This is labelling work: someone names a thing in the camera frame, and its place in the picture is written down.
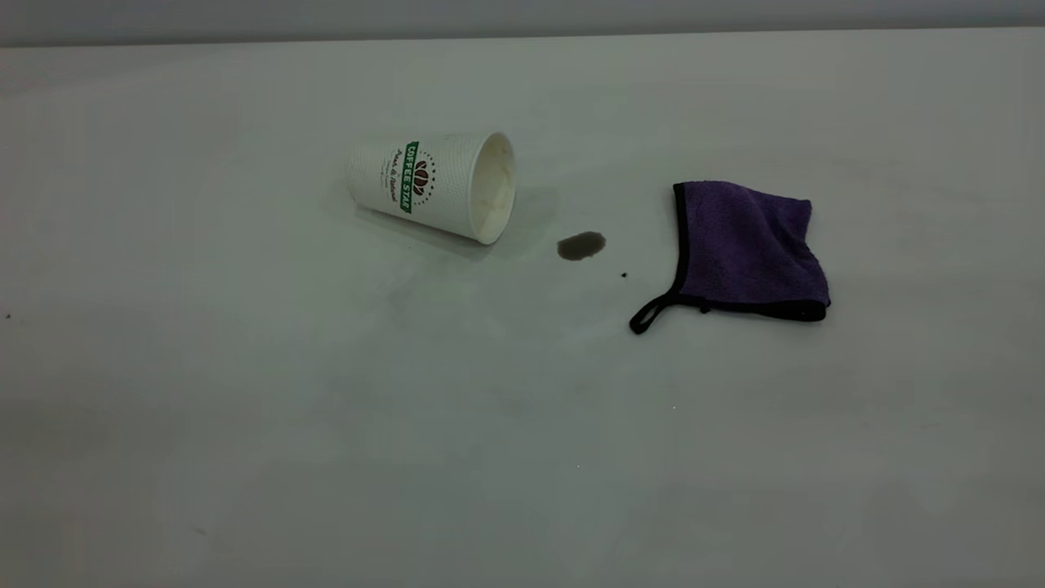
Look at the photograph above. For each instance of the dark coffee spill puddle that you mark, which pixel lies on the dark coffee spill puddle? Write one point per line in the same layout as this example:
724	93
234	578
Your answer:
581	245

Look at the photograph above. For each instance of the white paper coffee cup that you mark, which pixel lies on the white paper coffee cup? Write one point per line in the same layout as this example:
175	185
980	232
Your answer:
457	184

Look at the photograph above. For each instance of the purple cloth with black trim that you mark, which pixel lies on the purple cloth with black trim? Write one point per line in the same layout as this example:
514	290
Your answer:
743	245

